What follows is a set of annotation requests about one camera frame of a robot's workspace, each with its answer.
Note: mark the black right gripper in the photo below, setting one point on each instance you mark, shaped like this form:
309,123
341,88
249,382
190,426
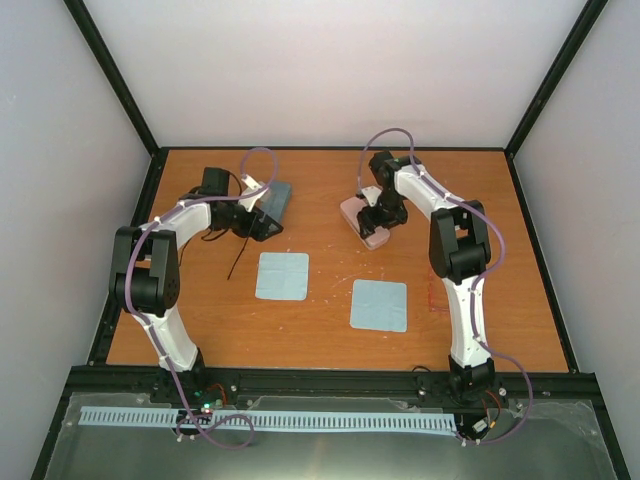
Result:
369,222

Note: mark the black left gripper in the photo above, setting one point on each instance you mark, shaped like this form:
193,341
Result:
259,234

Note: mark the blue grey glasses case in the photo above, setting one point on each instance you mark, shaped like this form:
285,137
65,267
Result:
275,202

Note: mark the pink glasses case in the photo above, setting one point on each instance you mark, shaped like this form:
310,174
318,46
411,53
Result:
354,210

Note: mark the light blue cleaning cloth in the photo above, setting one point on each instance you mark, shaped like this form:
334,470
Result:
282,276
379,306

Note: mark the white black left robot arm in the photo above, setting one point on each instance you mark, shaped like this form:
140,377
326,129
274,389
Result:
146,260

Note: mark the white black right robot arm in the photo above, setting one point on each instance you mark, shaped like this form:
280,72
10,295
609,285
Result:
459,254

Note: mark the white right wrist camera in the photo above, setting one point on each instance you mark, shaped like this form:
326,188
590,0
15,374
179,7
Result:
370,195

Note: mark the black aluminium frame rail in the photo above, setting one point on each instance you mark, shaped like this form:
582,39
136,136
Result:
241,386

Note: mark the light blue slotted cable duct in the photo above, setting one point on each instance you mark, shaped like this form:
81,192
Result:
279,421

